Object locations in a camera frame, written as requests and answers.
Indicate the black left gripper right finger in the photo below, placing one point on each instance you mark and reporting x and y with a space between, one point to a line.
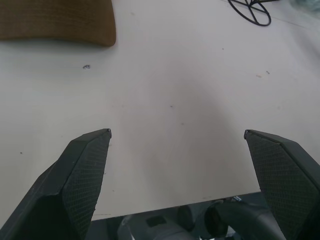
282 180

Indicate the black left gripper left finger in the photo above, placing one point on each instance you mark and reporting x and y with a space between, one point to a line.
62 190

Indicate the dark robot body parts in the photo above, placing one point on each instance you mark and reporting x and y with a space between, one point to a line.
200 220

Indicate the brown wooden board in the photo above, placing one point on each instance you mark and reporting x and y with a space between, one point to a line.
55 21

